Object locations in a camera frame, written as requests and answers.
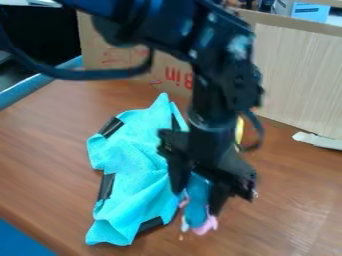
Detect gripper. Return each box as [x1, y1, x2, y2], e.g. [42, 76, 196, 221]
[156, 123, 260, 216]

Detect turquoise cloth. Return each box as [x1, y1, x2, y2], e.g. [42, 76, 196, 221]
[84, 92, 194, 247]

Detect yellow toy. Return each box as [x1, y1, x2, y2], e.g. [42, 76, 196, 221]
[233, 115, 248, 146]

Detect white paper piece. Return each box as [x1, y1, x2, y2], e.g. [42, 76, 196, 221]
[291, 131, 342, 151]

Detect light wooden board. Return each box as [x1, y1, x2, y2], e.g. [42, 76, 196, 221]
[231, 7, 342, 141]

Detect cardboard box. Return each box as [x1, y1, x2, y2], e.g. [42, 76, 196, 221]
[76, 11, 198, 101]

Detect small blue box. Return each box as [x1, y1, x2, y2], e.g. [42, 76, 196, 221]
[289, 1, 333, 24]

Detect black cable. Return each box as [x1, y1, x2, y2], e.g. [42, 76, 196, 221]
[0, 23, 155, 82]

